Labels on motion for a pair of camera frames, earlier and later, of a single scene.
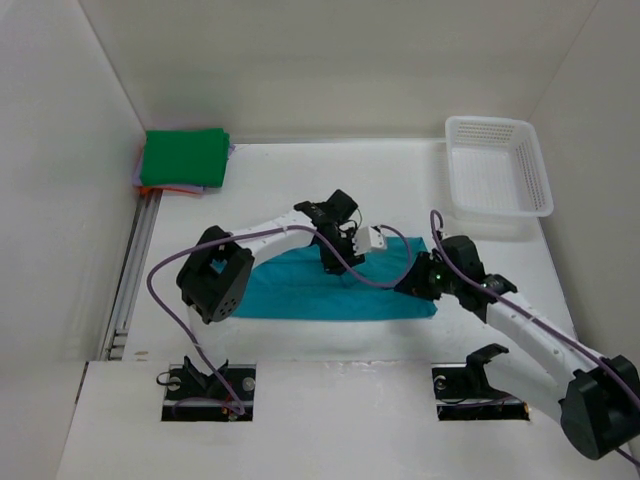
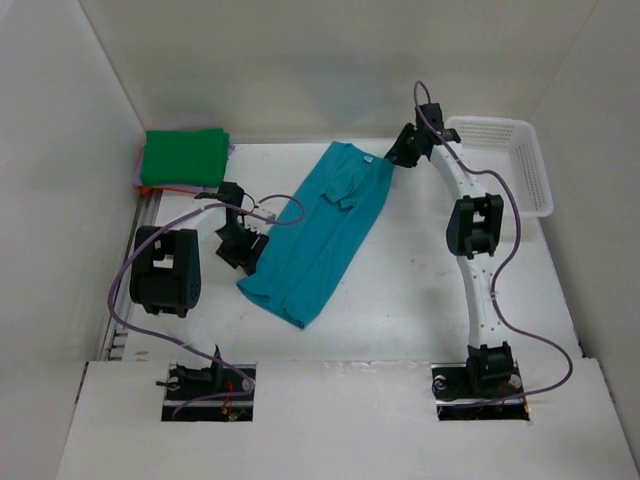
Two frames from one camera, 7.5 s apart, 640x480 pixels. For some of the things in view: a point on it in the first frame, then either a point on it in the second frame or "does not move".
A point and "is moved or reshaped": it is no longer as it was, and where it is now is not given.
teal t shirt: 293,285 is moved or reshaped
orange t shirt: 146,190 does not move
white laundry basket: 496,168 does not move
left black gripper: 349,256 -> 249,257
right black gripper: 414,280 -> 404,159
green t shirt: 187,157 does not move
